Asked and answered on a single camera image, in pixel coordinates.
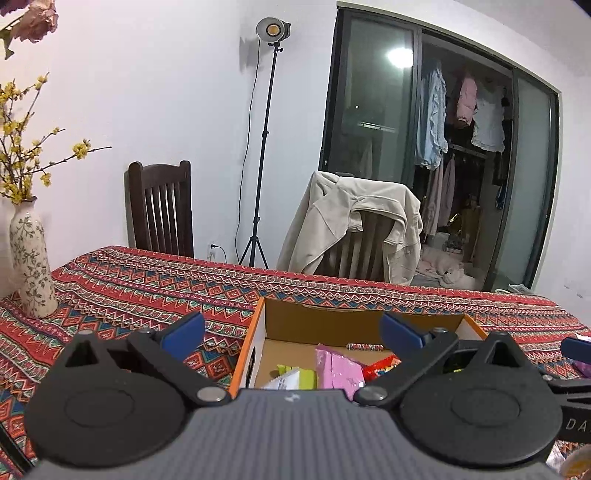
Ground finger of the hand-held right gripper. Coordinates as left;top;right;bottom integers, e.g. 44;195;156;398
561;337;591;359
536;366;591;396

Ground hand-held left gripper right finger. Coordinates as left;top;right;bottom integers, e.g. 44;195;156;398
353;311;532;408

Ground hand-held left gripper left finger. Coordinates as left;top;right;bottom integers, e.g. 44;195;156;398
60;311;232;408

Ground red snack packet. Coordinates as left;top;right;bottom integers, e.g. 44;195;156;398
362;353;402;381

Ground red cardboard box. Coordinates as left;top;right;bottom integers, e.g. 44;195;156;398
229;296;489;398

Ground silver snack packet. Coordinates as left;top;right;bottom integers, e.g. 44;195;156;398
265;369;301;391

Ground white cloth pile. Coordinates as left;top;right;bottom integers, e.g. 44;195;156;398
418;247;476;289

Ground wooden chair under jacket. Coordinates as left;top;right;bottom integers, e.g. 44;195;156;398
318;210;393;281

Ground dark wooden chair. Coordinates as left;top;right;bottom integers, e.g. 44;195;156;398
128;160;195;259

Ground beige jacket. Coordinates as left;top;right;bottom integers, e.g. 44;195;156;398
276;171;424;285

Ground pale hanging trousers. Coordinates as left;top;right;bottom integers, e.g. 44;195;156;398
422;154;457;236

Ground white floral vase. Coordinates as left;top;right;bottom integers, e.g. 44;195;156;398
9;196;59;319

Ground yellow flower branches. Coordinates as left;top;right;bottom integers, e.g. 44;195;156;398
0;74;113;205

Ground blue hanging shirt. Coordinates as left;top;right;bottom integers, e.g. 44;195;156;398
416;65;450;171

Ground white hanging garment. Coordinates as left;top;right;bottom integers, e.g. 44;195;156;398
471;83;506;153

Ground pink hanging garment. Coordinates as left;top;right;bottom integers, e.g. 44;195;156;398
456;76;478;127

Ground dark sliding glass door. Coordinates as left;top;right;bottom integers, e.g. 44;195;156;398
318;2;561;292

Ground studio light on stand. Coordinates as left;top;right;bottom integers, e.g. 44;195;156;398
238;17;293;268

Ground pink rose bouquet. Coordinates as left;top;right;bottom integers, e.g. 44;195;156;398
0;0;59;61

